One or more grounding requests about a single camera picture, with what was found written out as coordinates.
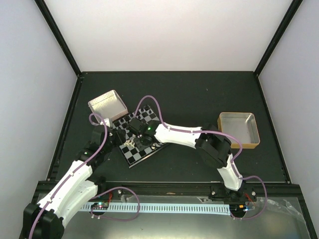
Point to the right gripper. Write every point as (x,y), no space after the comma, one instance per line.
(140,146)

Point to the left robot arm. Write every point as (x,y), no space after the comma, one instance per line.
(48,218)

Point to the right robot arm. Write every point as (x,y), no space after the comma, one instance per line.
(213,146)

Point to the pile of white chess pieces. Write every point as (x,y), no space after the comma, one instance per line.
(129,143)

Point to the black chess pieces row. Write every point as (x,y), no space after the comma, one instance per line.
(145,114)

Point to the left circuit board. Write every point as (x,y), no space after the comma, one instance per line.
(100,206)

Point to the circuit board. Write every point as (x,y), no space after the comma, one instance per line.
(241,208)
(100,206)

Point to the right circuit board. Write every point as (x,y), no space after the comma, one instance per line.
(241,208)

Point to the black white chessboard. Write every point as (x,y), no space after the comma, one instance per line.
(132,149)

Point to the pink metal tin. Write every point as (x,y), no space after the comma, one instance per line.
(108,105)

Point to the gold metal tin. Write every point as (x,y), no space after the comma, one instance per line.
(242,126)

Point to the light blue cable duct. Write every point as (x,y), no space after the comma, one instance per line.
(167,208)

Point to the black mounting rail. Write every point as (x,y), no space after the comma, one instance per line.
(216,191)

